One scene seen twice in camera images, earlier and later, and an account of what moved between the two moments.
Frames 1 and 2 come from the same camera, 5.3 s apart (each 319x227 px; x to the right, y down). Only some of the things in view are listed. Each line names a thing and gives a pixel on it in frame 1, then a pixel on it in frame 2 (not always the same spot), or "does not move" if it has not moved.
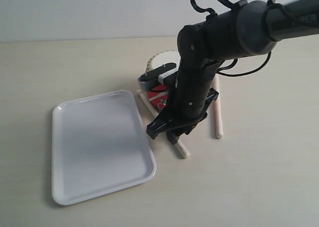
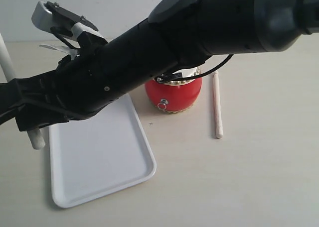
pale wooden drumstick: [217, 109] does not move
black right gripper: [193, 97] -> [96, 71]
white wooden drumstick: [184, 153] -> [35, 134]
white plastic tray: [99, 143] does not move
